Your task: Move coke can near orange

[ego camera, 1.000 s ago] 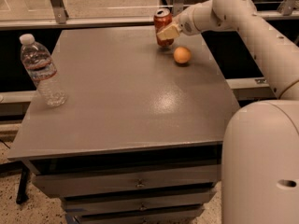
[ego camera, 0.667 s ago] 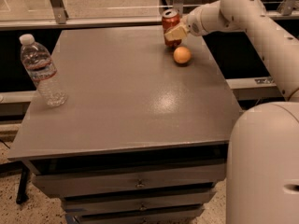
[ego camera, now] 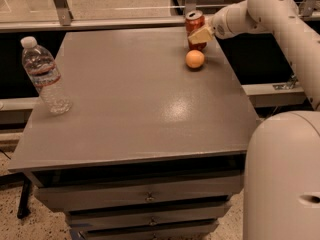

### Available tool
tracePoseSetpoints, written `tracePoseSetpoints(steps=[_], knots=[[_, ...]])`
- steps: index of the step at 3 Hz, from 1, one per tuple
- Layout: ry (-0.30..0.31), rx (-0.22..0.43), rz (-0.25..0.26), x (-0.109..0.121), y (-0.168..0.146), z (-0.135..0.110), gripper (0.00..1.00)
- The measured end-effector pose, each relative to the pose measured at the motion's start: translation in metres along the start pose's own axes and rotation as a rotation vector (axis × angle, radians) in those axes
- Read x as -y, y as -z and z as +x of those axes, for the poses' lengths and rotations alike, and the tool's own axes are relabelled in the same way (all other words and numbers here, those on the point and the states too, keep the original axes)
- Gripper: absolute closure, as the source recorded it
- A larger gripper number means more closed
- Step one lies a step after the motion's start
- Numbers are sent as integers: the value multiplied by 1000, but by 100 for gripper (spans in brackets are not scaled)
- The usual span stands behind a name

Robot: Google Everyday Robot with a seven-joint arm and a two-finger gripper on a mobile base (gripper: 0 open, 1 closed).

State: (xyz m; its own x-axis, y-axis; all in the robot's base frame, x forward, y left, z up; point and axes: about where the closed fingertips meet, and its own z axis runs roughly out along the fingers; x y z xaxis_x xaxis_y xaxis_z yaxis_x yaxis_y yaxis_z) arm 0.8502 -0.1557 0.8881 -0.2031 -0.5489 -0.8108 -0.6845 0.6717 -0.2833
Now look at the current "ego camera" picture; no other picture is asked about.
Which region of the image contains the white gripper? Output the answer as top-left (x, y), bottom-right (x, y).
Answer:
top-left (188, 7), bottom-right (235, 45)

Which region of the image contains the red coke can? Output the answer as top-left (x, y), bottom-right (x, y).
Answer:
top-left (185, 10), bottom-right (206, 51)

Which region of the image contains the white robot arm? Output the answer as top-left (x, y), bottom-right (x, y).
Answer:
top-left (188, 0), bottom-right (320, 240)

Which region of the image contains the orange fruit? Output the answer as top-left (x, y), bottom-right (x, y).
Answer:
top-left (185, 50), bottom-right (205, 69)

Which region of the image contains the grey drawer cabinet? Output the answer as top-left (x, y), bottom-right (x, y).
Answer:
top-left (7, 25), bottom-right (261, 240)

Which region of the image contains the top grey drawer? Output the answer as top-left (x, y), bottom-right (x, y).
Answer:
top-left (35, 175), bottom-right (243, 212)

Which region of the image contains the grey drawer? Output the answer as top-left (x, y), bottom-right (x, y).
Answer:
top-left (83, 219), bottom-right (218, 240)
top-left (67, 202), bottom-right (231, 231)
top-left (35, 175), bottom-right (243, 212)

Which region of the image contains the clear plastic water bottle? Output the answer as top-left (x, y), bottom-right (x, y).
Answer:
top-left (21, 36), bottom-right (72, 115)

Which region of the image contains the middle grey drawer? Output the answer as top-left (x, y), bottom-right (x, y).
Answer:
top-left (67, 202), bottom-right (231, 231)

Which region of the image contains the bottom grey drawer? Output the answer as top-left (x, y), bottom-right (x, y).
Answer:
top-left (83, 219), bottom-right (218, 240)

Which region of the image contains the black stand leg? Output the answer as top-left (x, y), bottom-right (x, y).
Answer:
top-left (17, 178), bottom-right (32, 219)

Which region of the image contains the metal railing frame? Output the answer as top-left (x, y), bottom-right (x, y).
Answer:
top-left (0, 0), bottom-right (320, 34)

